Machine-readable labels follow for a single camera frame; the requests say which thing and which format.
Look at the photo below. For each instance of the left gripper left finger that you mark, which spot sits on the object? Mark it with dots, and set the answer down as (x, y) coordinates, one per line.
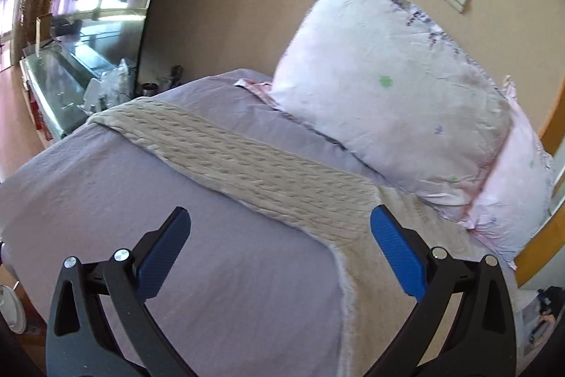
(80, 341)

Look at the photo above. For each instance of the white floral pillow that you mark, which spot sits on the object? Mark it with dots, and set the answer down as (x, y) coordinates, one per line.
(385, 81)

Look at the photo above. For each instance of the cream cable-knit sweater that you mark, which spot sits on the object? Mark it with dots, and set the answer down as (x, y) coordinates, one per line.
(330, 205)

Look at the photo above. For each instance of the lilac bed sheet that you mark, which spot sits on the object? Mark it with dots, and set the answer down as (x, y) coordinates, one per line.
(247, 295)

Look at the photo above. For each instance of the glass-top side table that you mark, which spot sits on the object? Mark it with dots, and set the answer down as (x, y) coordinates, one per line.
(58, 73)

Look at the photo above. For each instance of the pink floral pillow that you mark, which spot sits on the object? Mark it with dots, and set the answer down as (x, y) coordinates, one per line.
(514, 201)

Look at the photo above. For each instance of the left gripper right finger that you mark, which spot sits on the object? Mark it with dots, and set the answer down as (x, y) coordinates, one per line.
(481, 340)

